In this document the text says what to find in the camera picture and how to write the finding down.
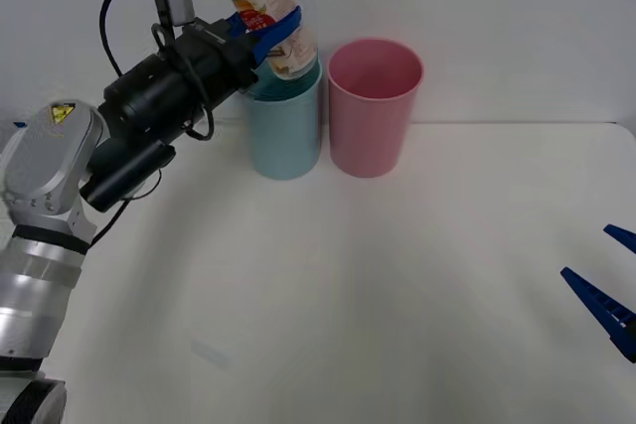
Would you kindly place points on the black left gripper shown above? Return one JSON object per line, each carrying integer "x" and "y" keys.
{"x": 218, "y": 56}

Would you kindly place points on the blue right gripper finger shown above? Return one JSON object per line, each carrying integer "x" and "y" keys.
{"x": 623, "y": 236}
{"x": 601, "y": 302}

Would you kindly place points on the clear plastic bottle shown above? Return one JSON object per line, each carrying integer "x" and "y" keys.
{"x": 270, "y": 2}

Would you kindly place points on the silver and black left arm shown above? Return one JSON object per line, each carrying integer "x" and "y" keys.
{"x": 45, "y": 161}

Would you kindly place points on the pale blue plastic bin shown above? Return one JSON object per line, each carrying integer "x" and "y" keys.
{"x": 285, "y": 131}

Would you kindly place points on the pink plastic bin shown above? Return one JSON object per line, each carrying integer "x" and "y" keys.
{"x": 367, "y": 121}

